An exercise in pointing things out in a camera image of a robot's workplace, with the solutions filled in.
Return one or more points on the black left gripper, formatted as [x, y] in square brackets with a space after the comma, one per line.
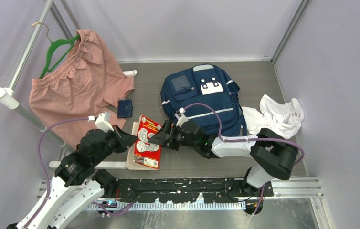
[125, 140]

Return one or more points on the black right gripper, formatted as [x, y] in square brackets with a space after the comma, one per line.
[170, 128]

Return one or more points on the red cover book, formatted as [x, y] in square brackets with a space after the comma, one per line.
[144, 155]

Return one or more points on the small navy blue booklet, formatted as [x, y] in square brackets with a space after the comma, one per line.
[124, 108]

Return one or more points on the navy blue student backpack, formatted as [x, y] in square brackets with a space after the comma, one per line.
[210, 98]

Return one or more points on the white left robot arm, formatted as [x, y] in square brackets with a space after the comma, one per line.
[76, 183]

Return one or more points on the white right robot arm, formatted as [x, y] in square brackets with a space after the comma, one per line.
[275, 156]

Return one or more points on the pink cloth garment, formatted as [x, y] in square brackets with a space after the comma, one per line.
[75, 91]

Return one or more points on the metal clothes rack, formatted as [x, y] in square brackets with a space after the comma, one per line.
[31, 94]

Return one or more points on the white cloth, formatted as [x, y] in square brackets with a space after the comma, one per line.
[283, 119]

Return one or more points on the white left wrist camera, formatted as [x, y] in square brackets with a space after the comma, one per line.
[102, 121]

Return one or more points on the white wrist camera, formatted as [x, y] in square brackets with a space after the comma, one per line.
[102, 121]
[181, 117]

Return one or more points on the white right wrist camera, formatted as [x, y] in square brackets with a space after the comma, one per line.
[181, 117]

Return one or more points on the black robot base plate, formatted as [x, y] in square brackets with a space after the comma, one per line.
[181, 190]

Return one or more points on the white slotted cable duct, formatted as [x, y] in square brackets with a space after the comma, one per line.
[198, 205]

